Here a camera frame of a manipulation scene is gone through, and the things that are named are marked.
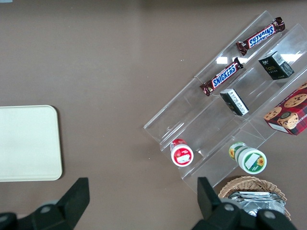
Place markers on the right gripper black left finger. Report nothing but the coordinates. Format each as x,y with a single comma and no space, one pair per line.
69,206

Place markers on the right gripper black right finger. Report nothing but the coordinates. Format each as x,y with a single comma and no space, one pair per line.
211,206

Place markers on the light wicker basket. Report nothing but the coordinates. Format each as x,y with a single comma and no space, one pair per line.
249,183

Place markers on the cream rectangular tray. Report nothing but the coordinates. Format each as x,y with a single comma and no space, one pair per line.
28,143

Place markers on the silver foil container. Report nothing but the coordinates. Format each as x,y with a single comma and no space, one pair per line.
259,203

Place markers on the red lid white cup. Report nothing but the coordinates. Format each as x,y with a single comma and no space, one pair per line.
181,154

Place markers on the green lid sunflower cup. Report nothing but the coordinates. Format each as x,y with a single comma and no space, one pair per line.
251,160

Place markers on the clear acrylic tiered stand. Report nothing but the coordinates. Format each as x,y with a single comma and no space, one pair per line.
192,124

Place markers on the small black box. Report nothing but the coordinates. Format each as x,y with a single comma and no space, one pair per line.
235,102
274,67

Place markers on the red cookie box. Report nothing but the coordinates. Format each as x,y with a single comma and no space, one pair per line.
291,112

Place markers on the Snickers chocolate bar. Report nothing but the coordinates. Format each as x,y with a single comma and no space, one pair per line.
261,36
221,76

